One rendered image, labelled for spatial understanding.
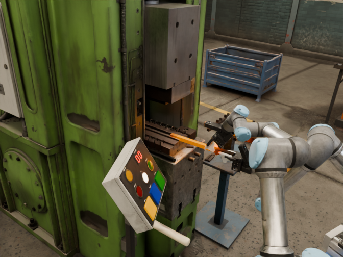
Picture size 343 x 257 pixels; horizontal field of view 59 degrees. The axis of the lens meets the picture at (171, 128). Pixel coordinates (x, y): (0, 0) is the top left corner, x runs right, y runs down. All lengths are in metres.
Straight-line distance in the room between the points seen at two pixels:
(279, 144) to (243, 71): 4.38
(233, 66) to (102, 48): 4.27
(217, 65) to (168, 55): 4.20
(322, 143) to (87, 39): 1.20
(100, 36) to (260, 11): 8.73
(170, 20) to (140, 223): 0.94
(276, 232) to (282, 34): 8.74
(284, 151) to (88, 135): 1.05
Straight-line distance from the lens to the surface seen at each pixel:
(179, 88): 1.71
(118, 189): 1.23
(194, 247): 2.55
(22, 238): 2.81
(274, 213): 1.16
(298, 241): 2.83
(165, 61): 1.56
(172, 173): 1.82
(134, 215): 1.29
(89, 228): 2.25
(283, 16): 9.65
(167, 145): 1.84
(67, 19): 1.71
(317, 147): 1.45
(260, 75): 5.38
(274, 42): 9.81
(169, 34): 1.54
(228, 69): 5.61
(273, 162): 1.15
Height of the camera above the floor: 1.90
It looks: 27 degrees down
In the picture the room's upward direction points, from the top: 2 degrees clockwise
